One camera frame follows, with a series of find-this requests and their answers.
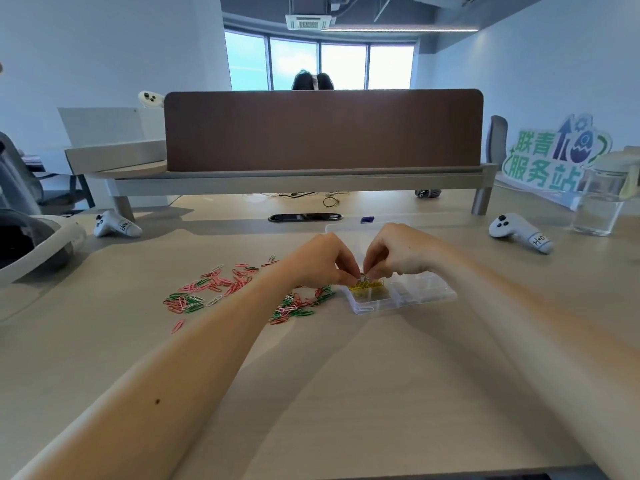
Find person's right hand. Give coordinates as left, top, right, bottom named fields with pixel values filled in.
left=363, top=223, right=452, bottom=284

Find person's left hand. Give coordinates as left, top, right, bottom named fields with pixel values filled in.
left=289, top=234, right=365, bottom=291

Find person's left forearm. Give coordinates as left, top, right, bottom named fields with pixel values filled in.
left=0, top=252, right=306, bottom=480

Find person's right forearm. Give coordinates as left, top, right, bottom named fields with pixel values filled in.
left=440, top=240, right=640, bottom=448

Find heap of yellow clips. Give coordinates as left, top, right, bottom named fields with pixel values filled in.
left=348, top=281, right=392, bottom=298

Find clear plastic compartment box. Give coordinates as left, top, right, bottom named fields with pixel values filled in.
left=325, top=222, right=458, bottom=315

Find pile of coloured paper clips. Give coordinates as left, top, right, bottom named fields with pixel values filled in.
left=162, top=255, right=337, bottom=335

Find white handheld controller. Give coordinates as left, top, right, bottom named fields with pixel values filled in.
left=94, top=211, right=143, bottom=239
left=488, top=213, right=555, bottom=256

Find brown desk partition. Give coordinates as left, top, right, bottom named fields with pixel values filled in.
left=164, top=89, right=485, bottom=172

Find grey chair back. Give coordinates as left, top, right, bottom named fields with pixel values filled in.
left=486, top=115, right=509, bottom=166

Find green and blue sign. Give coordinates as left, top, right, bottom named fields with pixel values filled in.
left=500, top=114, right=614, bottom=208

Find window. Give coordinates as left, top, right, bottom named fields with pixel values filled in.
left=224, top=30, right=417, bottom=91

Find clear water bottle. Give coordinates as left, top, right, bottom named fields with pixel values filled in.
left=571, top=151, right=640, bottom=237

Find linear ceiling light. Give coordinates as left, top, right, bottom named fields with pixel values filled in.
left=320, top=25, right=480, bottom=33

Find ceiling air conditioner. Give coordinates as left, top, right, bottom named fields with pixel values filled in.
left=285, top=14, right=335, bottom=32

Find white box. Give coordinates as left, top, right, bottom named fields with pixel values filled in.
left=57, top=107, right=167, bottom=148

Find white VR headset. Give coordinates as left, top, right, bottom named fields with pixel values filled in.
left=0, top=209, right=88, bottom=286

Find grey mesh office chair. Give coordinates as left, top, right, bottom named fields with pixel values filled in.
left=0, top=132, right=95, bottom=216

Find black cable grommet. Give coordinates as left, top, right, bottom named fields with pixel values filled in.
left=268, top=213, right=344, bottom=223

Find black cables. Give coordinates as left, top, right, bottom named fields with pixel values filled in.
left=272, top=191, right=347, bottom=208

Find grey desk shelf frame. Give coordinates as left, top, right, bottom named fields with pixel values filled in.
left=65, top=140, right=499, bottom=221

